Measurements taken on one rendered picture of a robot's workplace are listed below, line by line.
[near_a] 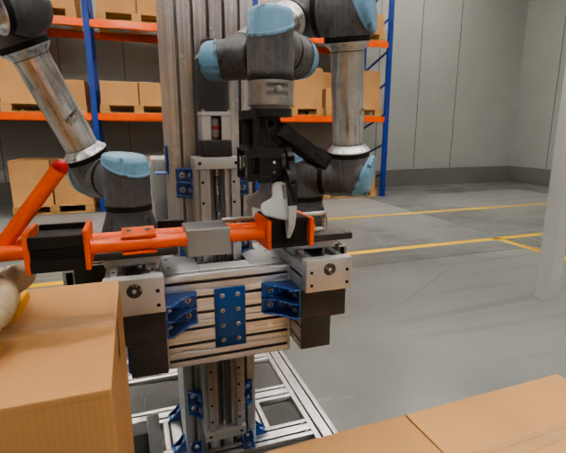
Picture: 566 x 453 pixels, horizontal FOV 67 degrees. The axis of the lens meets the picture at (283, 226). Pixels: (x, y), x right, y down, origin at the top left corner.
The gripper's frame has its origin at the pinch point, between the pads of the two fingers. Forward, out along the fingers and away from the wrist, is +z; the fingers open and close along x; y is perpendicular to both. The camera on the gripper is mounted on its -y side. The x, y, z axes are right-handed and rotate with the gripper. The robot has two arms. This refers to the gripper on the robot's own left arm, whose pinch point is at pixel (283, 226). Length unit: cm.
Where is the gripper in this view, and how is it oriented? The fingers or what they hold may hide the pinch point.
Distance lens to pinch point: 75.8
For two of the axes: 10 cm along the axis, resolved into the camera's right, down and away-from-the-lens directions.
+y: -9.4, 0.8, -3.2
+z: 0.0, 9.8, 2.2
